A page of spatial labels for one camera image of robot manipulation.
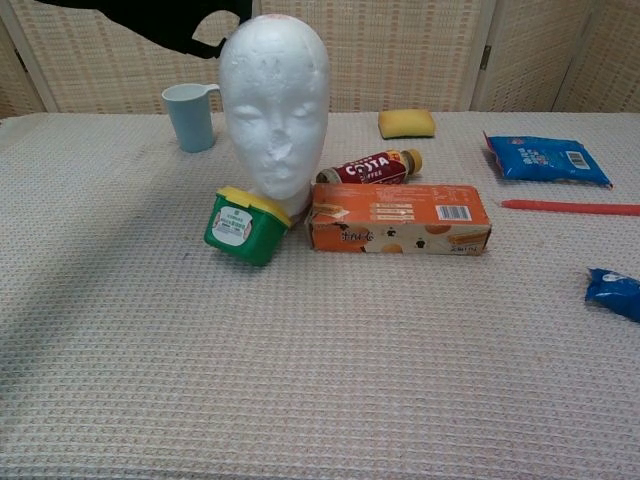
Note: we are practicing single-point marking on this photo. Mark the red stick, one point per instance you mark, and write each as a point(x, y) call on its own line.
point(570, 207)

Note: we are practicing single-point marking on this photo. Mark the large blue snack bag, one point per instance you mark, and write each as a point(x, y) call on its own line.
point(545, 161)

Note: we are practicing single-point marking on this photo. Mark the black baseball cap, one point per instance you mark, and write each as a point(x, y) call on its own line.
point(165, 22)

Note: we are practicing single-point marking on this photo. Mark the orange biscuit box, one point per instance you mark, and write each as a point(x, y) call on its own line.
point(400, 220)

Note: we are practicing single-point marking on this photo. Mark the green tub with yellow lid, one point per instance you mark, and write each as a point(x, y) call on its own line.
point(240, 230)

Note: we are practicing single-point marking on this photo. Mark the small blue snack packet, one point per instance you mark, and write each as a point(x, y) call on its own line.
point(616, 292)

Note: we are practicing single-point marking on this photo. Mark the Costa coffee bottle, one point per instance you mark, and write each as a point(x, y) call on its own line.
point(370, 169)

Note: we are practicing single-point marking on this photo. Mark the yellow sponge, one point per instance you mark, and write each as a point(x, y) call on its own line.
point(406, 123)

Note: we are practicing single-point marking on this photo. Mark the light blue plastic cup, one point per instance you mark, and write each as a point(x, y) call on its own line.
point(190, 120)

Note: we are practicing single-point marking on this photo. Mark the woven folding screen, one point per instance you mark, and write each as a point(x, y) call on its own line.
point(400, 50)

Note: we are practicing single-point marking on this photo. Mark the white foam mannequin head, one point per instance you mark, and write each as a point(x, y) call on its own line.
point(274, 105)

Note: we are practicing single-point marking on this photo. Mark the beige waffle tablecloth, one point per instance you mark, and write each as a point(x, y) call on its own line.
point(320, 360)

